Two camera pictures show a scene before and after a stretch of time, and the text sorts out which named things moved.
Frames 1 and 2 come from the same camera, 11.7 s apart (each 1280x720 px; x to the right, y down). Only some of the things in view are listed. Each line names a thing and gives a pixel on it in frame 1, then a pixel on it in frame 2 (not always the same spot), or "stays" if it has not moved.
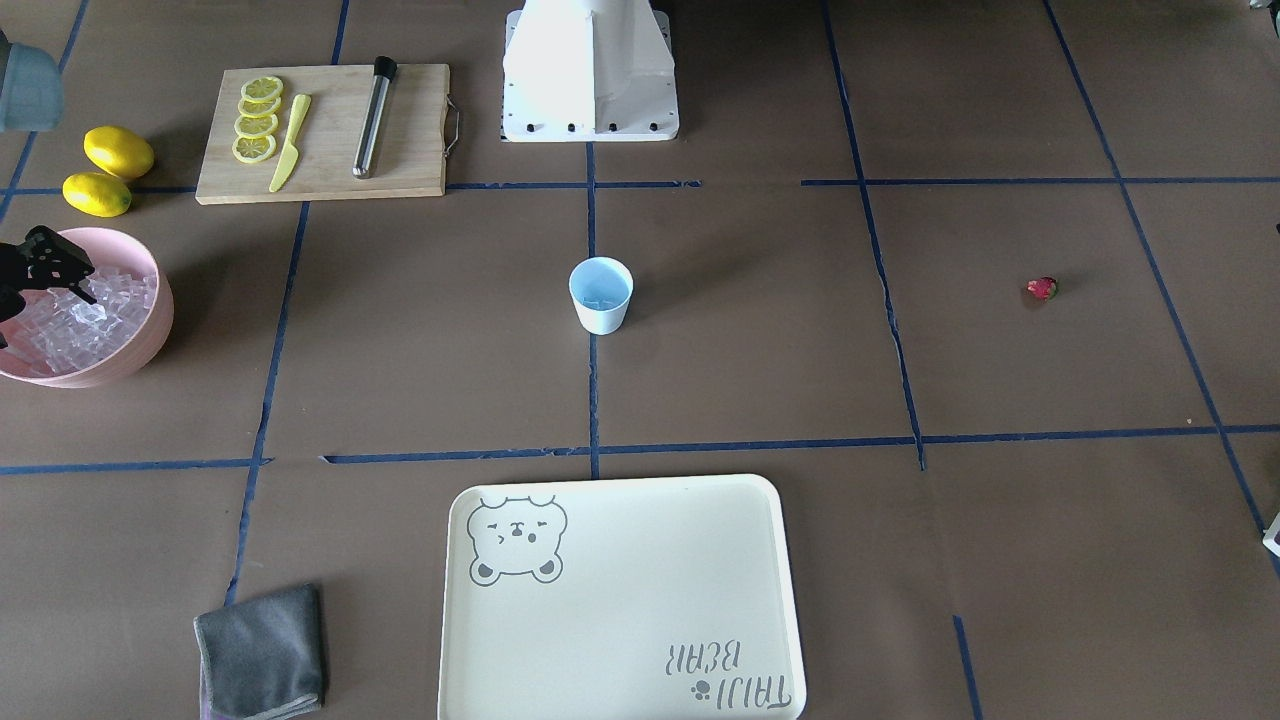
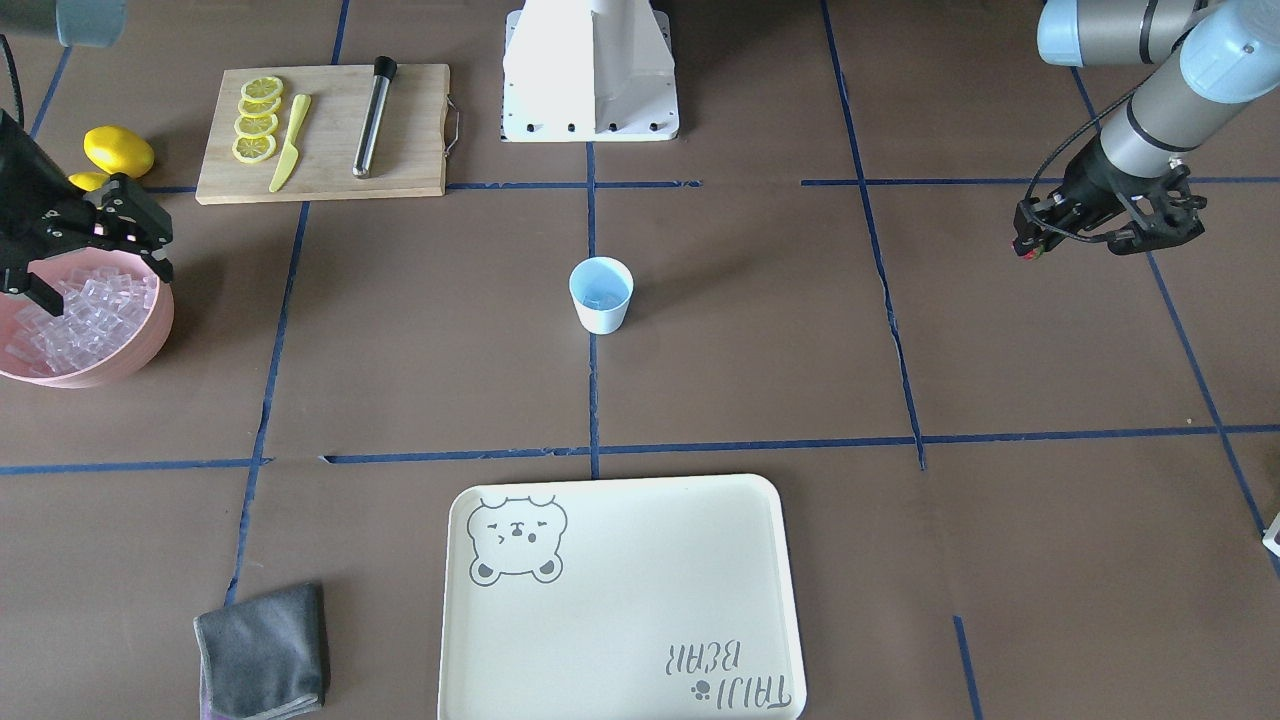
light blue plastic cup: (601, 290) stays
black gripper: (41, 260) to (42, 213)
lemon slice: (253, 149) stays
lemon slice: (262, 88) stays
